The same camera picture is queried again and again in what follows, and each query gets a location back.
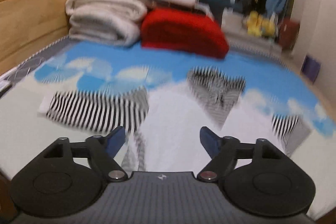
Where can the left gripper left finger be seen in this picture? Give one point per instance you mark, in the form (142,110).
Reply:
(100,152)

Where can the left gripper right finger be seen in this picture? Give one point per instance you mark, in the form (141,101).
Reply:
(224,153)

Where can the striped black white hoodie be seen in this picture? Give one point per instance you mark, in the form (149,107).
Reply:
(147,111)

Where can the blue white fan-pattern bedsheet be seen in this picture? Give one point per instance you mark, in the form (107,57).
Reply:
(276,104)

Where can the purple box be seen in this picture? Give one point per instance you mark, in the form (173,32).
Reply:
(310,68)

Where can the red folded blanket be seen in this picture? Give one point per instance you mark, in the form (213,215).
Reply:
(177,30)

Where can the yellow duck plush toys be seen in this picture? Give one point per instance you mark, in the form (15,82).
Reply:
(259,26)

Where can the cream folded blanket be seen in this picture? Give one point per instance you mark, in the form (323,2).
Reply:
(114,22)

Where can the wooden bed headboard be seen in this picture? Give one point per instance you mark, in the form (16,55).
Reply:
(27,26)

